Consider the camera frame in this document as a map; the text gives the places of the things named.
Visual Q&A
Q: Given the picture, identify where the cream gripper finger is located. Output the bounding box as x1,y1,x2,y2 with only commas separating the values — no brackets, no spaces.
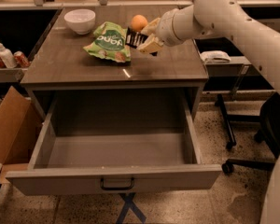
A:
141,18,160,36
136,34,164,54

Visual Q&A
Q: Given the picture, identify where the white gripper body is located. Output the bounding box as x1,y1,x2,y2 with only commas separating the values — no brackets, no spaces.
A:
155,8,183,47

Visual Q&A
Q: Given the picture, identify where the black rxbar chocolate bar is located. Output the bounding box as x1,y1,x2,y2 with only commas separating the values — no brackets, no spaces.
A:
125,27,148,49

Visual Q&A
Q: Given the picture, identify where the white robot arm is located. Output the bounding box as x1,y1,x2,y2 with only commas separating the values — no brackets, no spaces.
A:
137,0,280,224

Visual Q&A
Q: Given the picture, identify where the grey cabinet counter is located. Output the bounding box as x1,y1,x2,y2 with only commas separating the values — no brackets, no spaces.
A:
21,7,208,112

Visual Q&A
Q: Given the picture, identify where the open grey drawer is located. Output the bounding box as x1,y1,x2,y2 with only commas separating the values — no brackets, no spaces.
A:
6,89,220,195

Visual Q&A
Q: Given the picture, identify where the orange fruit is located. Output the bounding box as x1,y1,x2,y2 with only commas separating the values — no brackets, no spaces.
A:
131,15,148,32

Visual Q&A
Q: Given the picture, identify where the green snack bag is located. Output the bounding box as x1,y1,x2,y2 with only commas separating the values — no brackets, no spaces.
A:
83,21,131,63

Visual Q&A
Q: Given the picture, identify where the white folded cloth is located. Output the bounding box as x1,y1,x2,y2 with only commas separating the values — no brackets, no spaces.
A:
200,50,231,63

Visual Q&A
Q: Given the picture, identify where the white ceramic bowl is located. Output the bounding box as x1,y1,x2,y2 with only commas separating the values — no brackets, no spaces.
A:
64,9,96,35

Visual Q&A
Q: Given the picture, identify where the grey side shelf right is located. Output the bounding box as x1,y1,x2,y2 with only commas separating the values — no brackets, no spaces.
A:
205,56,259,77

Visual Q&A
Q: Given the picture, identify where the grey side shelf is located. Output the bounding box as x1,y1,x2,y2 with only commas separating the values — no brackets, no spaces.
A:
0,68,27,83
205,56,259,77

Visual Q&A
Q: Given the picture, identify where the black office chair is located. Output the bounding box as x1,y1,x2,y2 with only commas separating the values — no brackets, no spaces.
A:
214,91,280,175

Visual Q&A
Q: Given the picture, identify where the white pump bottle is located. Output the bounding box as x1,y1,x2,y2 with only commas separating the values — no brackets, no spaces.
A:
0,42,17,68

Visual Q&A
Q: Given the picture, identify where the grey side shelf left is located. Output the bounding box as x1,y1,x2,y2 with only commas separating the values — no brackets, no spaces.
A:
0,68,27,83

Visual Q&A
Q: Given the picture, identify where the brown cardboard box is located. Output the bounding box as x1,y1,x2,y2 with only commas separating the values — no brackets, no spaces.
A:
0,87,43,184

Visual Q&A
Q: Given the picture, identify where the black drawer handle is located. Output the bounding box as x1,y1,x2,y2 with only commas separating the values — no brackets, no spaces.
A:
100,178,134,191

